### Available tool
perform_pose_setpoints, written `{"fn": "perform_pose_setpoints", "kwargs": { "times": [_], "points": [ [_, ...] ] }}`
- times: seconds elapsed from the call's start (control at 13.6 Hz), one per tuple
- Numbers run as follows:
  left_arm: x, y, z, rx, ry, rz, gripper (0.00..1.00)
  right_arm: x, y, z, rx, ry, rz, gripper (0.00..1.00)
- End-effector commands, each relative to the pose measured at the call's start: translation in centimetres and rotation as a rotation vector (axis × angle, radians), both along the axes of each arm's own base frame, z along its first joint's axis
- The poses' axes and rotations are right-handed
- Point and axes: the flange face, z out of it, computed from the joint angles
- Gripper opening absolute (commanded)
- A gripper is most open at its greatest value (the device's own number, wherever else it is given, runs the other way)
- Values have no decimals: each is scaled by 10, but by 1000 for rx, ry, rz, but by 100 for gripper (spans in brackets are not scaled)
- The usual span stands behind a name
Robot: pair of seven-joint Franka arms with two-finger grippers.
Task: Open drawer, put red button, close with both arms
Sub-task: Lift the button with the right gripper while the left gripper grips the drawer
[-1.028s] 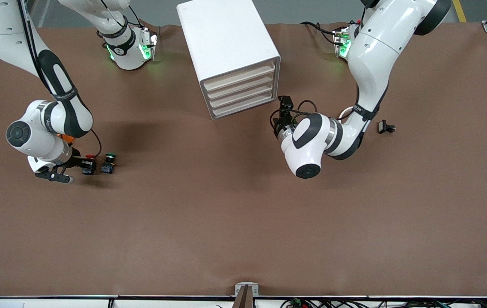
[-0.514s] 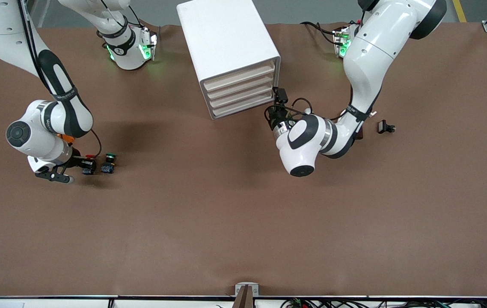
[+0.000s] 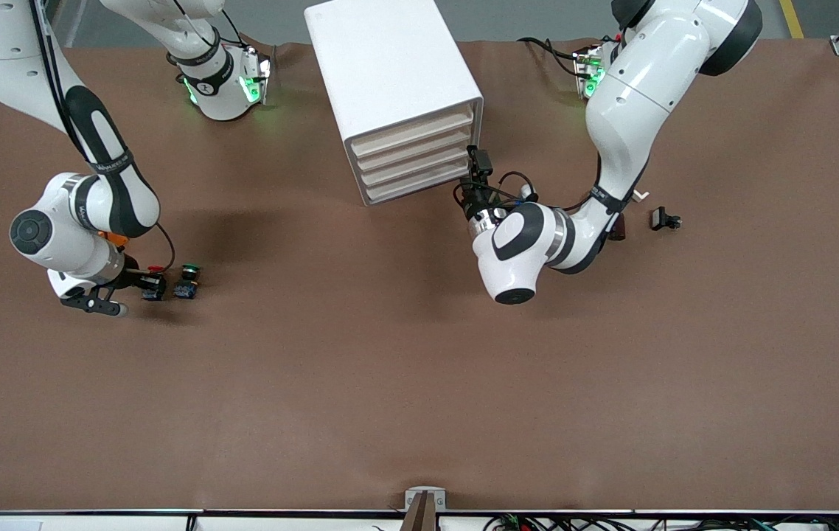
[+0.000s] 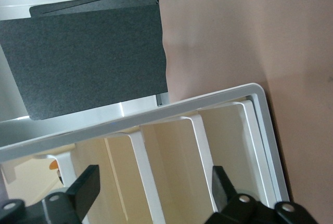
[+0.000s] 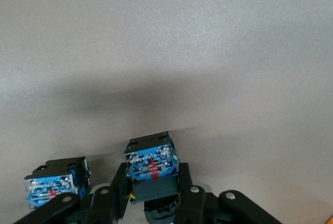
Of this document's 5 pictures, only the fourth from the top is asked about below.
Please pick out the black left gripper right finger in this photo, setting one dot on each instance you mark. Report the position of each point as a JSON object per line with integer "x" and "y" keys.
{"x": 226, "y": 198}

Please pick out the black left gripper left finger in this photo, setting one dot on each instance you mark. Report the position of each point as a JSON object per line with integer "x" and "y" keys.
{"x": 83, "y": 190}

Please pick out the white drawer cabinet shell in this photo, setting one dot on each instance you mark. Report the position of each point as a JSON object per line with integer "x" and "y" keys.
{"x": 156, "y": 114}

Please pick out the small orange black part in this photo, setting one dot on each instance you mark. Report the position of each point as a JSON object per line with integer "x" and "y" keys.
{"x": 53, "y": 165}

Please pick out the dark grey felt panel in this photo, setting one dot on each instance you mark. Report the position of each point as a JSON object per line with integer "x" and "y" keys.
{"x": 86, "y": 65}
{"x": 104, "y": 3}

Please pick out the brown table cover sheet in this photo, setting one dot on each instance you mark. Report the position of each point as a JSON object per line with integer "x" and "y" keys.
{"x": 247, "y": 26}

